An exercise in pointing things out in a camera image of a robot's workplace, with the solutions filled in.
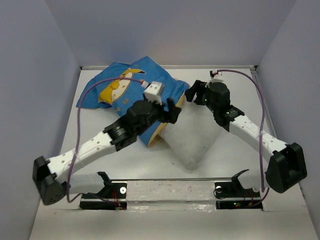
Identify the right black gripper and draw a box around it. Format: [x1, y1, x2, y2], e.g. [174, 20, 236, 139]
[184, 79, 218, 114]

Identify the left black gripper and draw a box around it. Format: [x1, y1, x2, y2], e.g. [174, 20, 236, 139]
[135, 93, 181, 137]

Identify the white pillow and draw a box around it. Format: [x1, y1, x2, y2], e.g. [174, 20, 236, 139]
[159, 104, 222, 171]

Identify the yellow pillowcase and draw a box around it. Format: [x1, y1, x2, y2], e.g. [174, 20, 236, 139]
[76, 56, 191, 148]

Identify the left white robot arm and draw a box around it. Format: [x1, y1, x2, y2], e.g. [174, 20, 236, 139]
[32, 98, 181, 206]

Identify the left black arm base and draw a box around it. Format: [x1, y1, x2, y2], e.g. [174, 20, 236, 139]
[79, 171, 128, 211]

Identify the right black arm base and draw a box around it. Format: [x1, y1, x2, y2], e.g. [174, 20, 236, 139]
[213, 169, 263, 210]

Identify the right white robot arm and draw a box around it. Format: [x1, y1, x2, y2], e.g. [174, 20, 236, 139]
[184, 80, 308, 196]

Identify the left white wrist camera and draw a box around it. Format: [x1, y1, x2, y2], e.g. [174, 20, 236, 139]
[143, 81, 164, 105]

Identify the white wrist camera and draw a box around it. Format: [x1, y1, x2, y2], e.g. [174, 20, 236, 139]
[143, 81, 164, 105]
[205, 69, 224, 88]

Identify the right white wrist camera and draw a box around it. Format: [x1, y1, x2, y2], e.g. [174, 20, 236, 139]
[205, 69, 224, 88]

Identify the aluminium table frame rail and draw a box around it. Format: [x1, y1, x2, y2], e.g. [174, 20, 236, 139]
[80, 65, 257, 71]

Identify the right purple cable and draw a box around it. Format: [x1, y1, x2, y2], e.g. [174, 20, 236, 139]
[217, 69, 271, 207]

